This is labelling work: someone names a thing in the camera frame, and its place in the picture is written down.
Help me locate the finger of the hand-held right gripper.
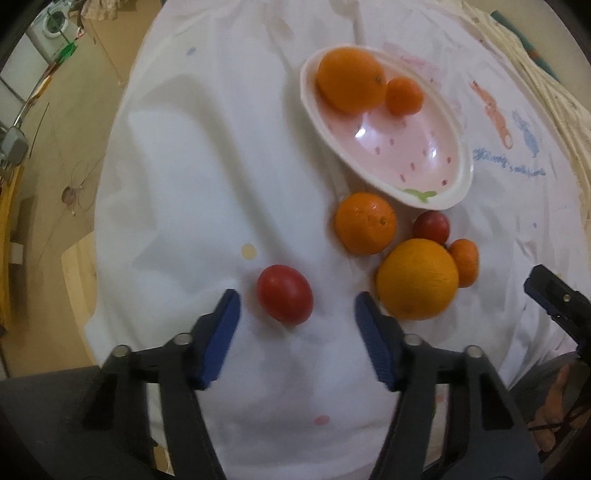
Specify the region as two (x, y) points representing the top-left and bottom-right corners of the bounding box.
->
(523, 264), (591, 357)

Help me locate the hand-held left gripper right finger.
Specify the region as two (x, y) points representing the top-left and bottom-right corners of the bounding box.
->
(354, 291), (544, 480)

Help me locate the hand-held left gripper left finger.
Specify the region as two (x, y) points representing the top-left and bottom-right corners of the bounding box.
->
(82, 289), (242, 480)

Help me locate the large yellow-orange orange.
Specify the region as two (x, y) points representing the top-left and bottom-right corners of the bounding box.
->
(376, 238), (460, 321)

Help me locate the red tomato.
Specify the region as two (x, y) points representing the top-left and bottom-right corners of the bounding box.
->
(257, 264), (315, 325)

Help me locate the small mandarin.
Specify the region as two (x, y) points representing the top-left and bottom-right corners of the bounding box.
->
(385, 77), (424, 116)
(449, 239), (480, 288)

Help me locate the medium mandarin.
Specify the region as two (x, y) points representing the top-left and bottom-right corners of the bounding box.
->
(335, 192), (398, 256)

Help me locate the pink oval ceramic bowl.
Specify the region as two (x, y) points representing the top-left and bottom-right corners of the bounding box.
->
(299, 45), (475, 210)

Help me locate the person's right hand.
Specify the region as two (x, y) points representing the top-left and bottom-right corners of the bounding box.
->
(531, 368), (583, 454)

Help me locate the grey clothing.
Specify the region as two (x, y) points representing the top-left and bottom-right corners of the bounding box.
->
(507, 353), (561, 425)

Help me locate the dark red round fruit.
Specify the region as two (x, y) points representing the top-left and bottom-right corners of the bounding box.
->
(412, 210), (450, 245)

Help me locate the white printed tablecloth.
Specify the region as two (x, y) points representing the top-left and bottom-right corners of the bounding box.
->
(83, 0), (588, 480)

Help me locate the beige woven cloth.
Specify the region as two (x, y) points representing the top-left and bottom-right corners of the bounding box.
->
(462, 0), (591, 185)

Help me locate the yellow wooden furniture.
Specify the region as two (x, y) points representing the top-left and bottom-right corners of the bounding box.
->
(0, 164), (25, 330)

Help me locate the grey metal stand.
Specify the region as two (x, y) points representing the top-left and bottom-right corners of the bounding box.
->
(0, 69), (52, 168)

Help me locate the white washing machine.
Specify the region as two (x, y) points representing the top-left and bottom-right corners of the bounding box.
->
(25, 0), (85, 63)

